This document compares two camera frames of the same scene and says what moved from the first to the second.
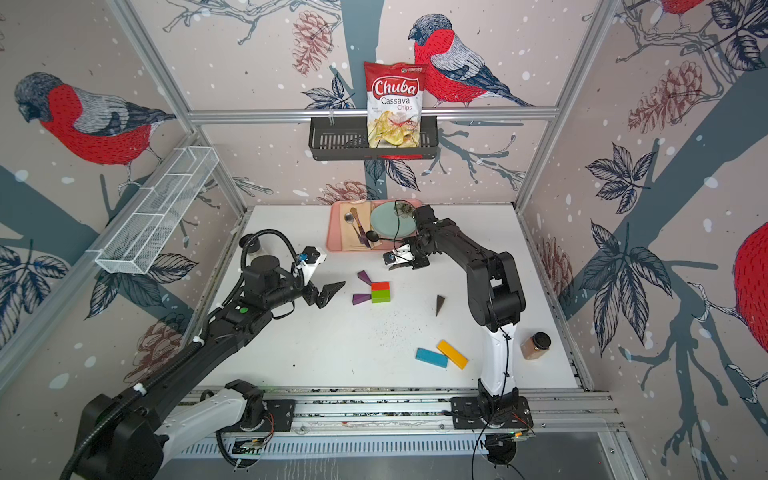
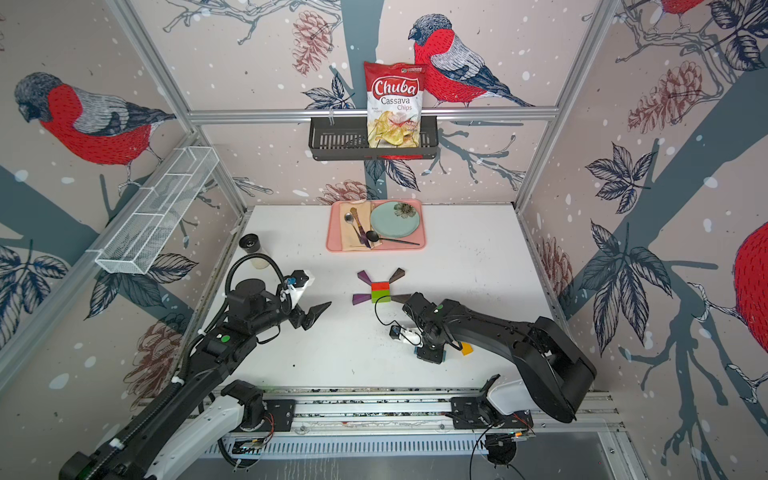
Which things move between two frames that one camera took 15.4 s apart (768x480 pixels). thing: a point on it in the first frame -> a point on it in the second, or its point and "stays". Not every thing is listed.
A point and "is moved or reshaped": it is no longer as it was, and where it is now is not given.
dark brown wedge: (439, 301) is moved or reshaped
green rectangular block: (381, 296) stays
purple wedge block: (363, 277) stays
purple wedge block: (358, 298) stays
